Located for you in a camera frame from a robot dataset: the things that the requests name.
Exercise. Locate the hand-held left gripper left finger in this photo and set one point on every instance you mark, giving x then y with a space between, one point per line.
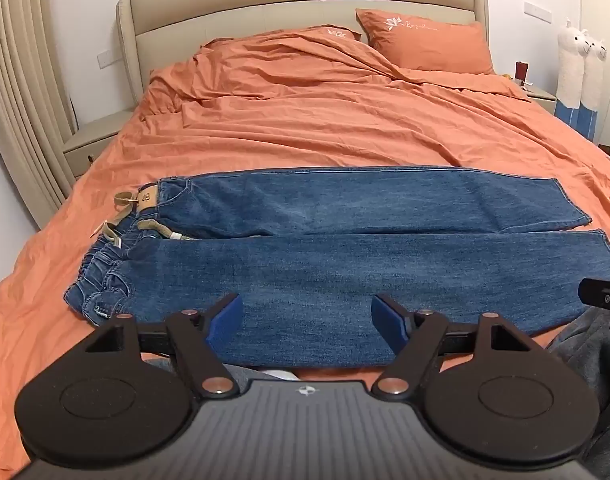
225 320

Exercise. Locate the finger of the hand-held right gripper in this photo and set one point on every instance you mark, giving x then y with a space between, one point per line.
597 292

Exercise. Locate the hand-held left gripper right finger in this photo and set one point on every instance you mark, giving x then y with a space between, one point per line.
390 322

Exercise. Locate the blue denim pants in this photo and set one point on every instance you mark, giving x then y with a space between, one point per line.
310 270

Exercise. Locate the person's dark grey clothing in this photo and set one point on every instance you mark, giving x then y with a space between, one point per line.
585 355

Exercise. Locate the beige nightstand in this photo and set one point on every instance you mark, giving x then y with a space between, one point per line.
92 142
542 97

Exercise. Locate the white alpaca plush toy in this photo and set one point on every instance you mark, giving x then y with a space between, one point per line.
595 85
570 70

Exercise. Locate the orange duvet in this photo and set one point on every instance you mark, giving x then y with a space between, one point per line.
310 120

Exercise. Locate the orange pillow with white print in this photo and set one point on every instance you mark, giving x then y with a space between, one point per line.
335 33
425 40

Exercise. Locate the beige upholstered bed headboard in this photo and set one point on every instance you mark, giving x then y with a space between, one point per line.
235 10

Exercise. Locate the beige curtain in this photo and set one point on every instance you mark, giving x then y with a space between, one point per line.
20 85

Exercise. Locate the white wall outlet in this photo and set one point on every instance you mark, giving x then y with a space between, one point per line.
108 58

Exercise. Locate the white wall switch panel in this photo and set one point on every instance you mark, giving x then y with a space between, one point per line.
537 12

